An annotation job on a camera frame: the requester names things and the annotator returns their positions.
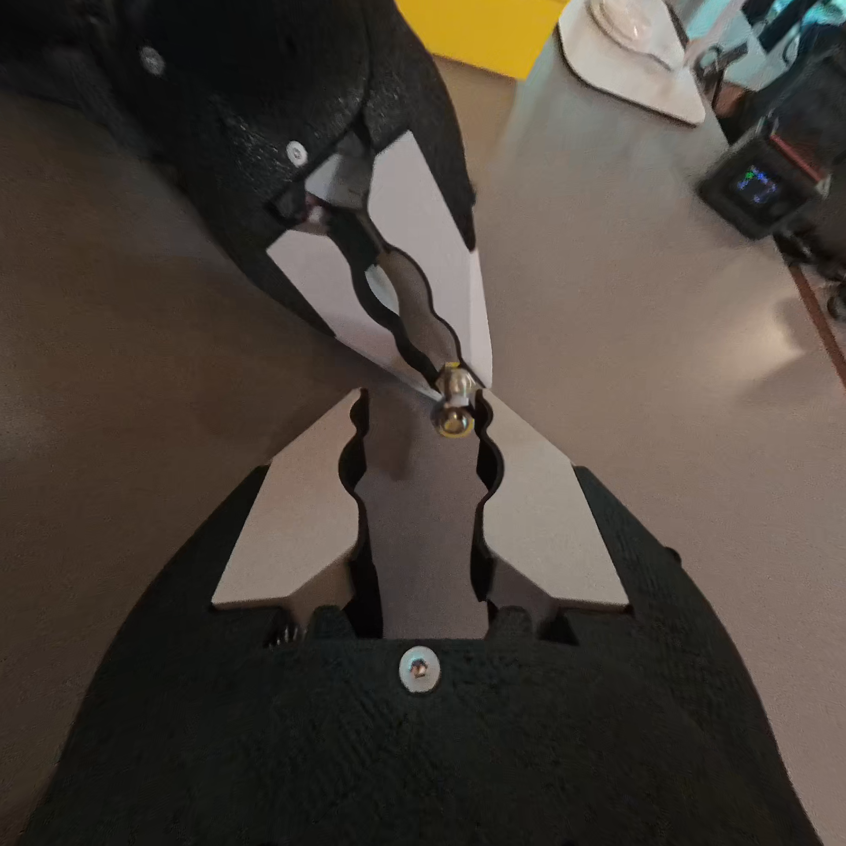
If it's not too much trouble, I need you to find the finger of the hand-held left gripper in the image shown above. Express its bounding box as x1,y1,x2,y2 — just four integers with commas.
305,130,494,391
264,225,444,403

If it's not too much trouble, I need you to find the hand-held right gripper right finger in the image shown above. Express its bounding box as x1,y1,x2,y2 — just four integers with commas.
475,391,631,622

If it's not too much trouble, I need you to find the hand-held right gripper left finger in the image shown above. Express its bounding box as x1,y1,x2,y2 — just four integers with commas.
210,387,371,616

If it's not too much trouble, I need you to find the steel hex bolt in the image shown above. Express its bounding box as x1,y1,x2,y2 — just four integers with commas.
438,362,475,411

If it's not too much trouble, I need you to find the steel hex nut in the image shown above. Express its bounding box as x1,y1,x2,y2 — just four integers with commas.
431,404,475,438

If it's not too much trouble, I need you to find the yellow plastic bin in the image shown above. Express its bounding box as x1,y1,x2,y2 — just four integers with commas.
395,0,568,82

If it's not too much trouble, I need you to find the white plastic blister tray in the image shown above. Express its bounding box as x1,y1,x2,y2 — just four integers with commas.
557,0,708,126

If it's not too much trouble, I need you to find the black power station with screen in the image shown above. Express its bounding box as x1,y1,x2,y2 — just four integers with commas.
699,129,835,240

